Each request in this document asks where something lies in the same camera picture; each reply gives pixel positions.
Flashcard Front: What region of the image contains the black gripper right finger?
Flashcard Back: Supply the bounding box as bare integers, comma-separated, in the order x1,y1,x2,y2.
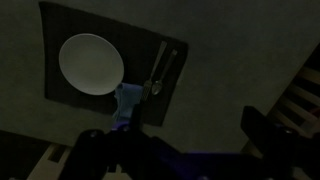
240,105,320,180

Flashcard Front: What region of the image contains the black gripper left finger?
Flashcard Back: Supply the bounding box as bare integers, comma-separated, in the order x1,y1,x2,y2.
59,103,158,180

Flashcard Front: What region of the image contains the blue towel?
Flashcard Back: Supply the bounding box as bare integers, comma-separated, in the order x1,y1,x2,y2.
112,82,144,124

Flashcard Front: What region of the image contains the white round plate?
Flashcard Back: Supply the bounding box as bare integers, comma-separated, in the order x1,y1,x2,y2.
58,32,125,97

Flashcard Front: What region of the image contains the wooden slat-back chair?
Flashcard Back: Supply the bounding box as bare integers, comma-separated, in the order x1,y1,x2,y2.
246,43,320,154
0,129,73,180

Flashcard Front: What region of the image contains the silver spoon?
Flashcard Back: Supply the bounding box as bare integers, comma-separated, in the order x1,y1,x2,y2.
151,49,179,96

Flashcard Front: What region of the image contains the silver fork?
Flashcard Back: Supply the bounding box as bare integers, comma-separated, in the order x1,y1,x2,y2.
143,40,168,100

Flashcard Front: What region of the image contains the black placemat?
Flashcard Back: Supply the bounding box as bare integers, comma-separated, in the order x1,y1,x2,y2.
38,1,189,128

